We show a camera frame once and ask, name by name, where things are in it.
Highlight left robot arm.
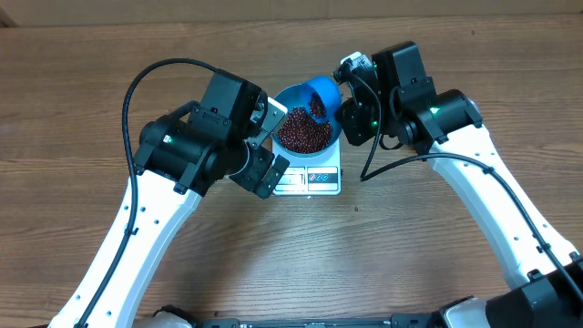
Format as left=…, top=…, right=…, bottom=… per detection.
left=50, top=69, right=289, bottom=327

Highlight white digital kitchen scale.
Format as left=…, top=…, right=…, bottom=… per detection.
left=272, top=139, right=342, bottom=196

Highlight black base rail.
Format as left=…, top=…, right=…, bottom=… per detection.
left=154, top=305, right=456, bottom=328

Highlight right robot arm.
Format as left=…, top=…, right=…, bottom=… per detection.
left=332, top=41, right=582, bottom=328

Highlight red beans in bowl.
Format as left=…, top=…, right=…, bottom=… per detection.
left=277, top=107, right=332, bottom=154

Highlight blue plastic scoop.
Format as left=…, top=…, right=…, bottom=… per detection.
left=300, top=76, right=342, bottom=123

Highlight teal bowl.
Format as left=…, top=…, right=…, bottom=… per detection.
left=272, top=85, right=342, bottom=149

